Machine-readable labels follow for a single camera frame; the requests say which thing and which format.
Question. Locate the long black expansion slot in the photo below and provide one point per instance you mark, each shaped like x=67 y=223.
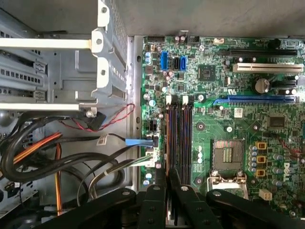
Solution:
x=262 y=52

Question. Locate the metal socket cover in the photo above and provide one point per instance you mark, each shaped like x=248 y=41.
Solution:
x=244 y=188

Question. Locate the round coin battery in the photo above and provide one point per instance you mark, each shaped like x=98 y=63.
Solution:
x=262 y=85

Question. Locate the RAM slot white clips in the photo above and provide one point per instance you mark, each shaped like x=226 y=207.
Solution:
x=168 y=100
x=183 y=143

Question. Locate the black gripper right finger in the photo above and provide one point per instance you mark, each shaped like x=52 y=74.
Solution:
x=190 y=210

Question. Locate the CPU socket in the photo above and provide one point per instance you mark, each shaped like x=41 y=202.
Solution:
x=228 y=155

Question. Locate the metal disk bay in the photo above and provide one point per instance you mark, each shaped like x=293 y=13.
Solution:
x=71 y=78

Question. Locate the short black expansion slot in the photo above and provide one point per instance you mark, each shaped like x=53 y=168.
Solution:
x=284 y=83

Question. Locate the white expansion slot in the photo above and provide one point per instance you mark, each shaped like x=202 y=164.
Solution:
x=267 y=68

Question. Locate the black PC case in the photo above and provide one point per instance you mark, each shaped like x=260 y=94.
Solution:
x=190 y=16

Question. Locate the blue expansion slot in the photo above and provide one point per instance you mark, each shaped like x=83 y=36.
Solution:
x=257 y=99

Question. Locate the RAM slot black clips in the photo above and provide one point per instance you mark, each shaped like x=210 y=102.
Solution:
x=189 y=143
x=174 y=143

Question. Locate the green motherboard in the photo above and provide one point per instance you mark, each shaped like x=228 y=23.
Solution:
x=214 y=119

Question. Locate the RAM stick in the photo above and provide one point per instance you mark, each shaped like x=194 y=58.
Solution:
x=167 y=143

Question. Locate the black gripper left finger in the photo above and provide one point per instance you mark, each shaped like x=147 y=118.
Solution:
x=153 y=207

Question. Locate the black chipset chip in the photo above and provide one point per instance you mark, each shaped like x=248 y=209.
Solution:
x=206 y=72

